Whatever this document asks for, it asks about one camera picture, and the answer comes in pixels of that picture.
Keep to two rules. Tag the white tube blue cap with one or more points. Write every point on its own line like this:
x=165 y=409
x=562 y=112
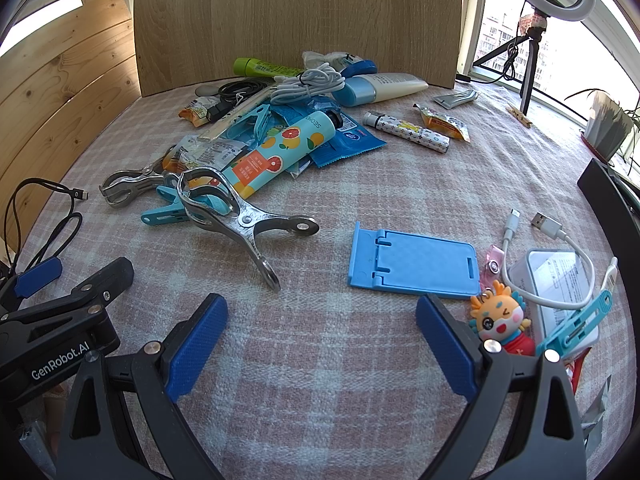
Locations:
x=385 y=85

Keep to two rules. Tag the potted plant grey pot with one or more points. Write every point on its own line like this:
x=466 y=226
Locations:
x=605 y=125

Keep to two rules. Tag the star patterned white cylinder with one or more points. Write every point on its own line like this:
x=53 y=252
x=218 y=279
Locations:
x=405 y=131

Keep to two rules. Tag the blue plastic clothespin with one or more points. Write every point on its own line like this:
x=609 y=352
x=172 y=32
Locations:
x=160 y=216

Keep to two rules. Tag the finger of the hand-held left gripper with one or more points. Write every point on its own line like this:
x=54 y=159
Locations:
x=90 y=295
x=37 y=277

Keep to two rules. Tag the white box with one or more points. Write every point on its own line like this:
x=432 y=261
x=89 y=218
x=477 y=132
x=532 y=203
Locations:
x=555 y=280

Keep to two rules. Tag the clear labelled snack packet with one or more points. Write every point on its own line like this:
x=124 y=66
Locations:
x=215 y=150

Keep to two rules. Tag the wooden clothespin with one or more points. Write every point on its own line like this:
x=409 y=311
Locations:
x=520 y=116

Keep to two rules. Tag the silver foil packet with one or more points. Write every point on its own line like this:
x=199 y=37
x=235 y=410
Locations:
x=597 y=410

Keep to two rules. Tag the wooden ruler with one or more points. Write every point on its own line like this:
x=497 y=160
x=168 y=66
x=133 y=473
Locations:
x=235 y=115

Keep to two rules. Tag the pine plank panel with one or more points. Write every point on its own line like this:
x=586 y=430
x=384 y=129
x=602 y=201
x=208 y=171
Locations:
x=60 y=85

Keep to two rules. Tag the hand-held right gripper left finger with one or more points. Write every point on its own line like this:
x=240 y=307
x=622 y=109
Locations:
x=195 y=347

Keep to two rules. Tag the green tube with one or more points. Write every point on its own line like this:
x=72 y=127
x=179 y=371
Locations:
x=255 y=66

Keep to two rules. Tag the plaid cloth covered desktop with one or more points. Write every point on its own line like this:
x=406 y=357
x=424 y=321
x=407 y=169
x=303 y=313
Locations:
x=325 y=385

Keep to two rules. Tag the pink tag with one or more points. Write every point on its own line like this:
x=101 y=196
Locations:
x=492 y=260

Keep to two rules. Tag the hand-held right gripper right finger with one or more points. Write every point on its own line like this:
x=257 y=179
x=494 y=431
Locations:
x=445 y=350

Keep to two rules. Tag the black tripod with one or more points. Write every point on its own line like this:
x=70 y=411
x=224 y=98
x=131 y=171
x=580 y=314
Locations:
x=530 y=80

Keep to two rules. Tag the grey pebble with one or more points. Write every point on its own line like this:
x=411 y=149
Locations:
x=206 y=90

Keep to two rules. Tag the light wooden board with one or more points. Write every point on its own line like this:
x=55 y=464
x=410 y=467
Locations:
x=300 y=10

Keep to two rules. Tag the orange snack packet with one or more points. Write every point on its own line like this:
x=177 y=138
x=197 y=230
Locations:
x=445 y=122
x=172 y=162
x=200 y=110

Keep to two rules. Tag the teal packet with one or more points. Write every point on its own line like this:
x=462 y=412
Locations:
x=240 y=130

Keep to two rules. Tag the large metal clip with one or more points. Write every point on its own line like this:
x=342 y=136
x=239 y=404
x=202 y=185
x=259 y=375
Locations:
x=235 y=210

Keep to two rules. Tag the silver tube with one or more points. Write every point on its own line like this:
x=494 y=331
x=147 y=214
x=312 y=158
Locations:
x=455 y=98

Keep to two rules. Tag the fruit print bottle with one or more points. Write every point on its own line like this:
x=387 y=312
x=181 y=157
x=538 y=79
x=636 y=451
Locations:
x=280 y=152

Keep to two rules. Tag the black tray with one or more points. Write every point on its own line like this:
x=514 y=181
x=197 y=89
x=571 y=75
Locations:
x=607 y=185

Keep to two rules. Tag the blue phone stand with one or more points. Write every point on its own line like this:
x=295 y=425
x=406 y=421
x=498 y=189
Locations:
x=415 y=265

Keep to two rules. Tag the crumpled white tissue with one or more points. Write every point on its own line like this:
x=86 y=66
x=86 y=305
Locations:
x=325 y=59

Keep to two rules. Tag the red packet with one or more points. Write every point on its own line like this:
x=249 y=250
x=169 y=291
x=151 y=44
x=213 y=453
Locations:
x=577 y=370

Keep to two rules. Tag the light blue clothespin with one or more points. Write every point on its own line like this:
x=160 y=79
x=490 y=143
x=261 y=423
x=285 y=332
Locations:
x=575 y=325
x=262 y=125

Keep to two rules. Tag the blue wipes packet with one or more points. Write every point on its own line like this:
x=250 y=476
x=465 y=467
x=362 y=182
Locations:
x=350 y=142

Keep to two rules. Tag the dragon toy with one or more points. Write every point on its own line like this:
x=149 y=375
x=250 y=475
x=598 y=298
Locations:
x=500 y=317

